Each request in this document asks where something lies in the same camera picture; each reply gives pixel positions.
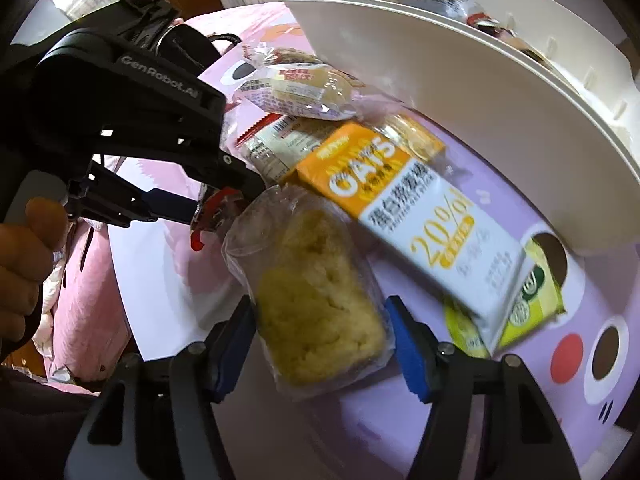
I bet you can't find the person's left forearm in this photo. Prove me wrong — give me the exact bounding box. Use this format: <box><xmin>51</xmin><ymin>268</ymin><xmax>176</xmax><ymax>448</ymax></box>
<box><xmin>0</xmin><ymin>350</ymin><xmax>101</xmax><ymax>480</ymax></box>

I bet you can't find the orange white oat bar packet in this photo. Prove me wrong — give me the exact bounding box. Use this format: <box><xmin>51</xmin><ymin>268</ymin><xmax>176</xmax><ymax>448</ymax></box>
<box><xmin>280</xmin><ymin>120</ymin><xmax>531</xmax><ymax>356</ymax></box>

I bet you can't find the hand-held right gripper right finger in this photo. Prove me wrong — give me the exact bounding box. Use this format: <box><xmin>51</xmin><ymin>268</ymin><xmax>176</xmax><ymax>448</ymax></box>
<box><xmin>384</xmin><ymin>296</ymin><xmax>583</xmax><ymax>480</ymax></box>

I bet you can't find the clear crumbly cake packet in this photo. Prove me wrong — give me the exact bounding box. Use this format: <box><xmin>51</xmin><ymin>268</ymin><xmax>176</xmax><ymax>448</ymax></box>
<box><xmin>220</xmin><ymin>185</ymin><xmax>398</xmax><ymax>401</ymax></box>

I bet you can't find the cartoon printed tablecloth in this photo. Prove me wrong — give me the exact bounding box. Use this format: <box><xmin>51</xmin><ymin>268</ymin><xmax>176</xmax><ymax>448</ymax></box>
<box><xmin>107</xmin><ymin>2</ymin><xmax>640</xmax><ymax>480</ymax></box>

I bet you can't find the red clear snack packet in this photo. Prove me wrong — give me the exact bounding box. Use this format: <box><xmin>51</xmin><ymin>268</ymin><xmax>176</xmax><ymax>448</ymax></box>
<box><xmin>189</xmin><ymin>185</ymin><xmax>246</xmax><ymax>252</ymax></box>

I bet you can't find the person's left hand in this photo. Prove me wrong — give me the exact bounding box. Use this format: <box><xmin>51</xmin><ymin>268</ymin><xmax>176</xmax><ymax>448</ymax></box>
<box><xmin>0</xmin><ymin>197</ymin><xmax>68</xmax><ymax>361</ymax></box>

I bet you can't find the white plastic bin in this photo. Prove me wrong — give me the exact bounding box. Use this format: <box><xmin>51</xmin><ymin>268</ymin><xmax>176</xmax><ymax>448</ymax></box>
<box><xmin>279</xmin><ymin>0</ymin><xmax>640</xmax><ymax>258</ymax></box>

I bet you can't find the green snack packet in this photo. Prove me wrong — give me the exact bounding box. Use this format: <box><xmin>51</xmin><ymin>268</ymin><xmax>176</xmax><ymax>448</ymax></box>
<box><xmin>442</xmin><ymin>237</ymin><xmax>568</xmax><ymax>361</ymax></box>

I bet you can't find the small yellow snack packet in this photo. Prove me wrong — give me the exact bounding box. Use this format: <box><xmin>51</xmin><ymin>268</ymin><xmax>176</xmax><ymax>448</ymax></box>
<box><xmin>370</xmin><ymin>110</ymin><xmax>446</xmax><ymax>156</ymax></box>

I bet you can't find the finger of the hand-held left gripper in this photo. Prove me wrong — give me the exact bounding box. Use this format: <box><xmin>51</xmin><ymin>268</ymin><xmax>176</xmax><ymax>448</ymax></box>
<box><xmin>87</xmin><ymin>150</ymin><xmax>268</xmax><ymax>201</ymax></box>
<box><xmin>62</xmin><ymin>172</ymin><xmax>198</xmax><ymax>228</ymax></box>

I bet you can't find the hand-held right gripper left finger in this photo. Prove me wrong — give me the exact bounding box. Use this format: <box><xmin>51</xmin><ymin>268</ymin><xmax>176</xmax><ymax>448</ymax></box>
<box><xmin>65</xmin><ymin>295</ymin><xmax>258</xmax><ymax>480</ymax></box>

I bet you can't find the clear bread packet red label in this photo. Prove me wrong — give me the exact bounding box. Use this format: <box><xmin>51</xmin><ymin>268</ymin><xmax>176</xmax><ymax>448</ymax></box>
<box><xmin>242</xmin><ymin>45</ymin><xmax>368</xmax><ymax>122</ymax></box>

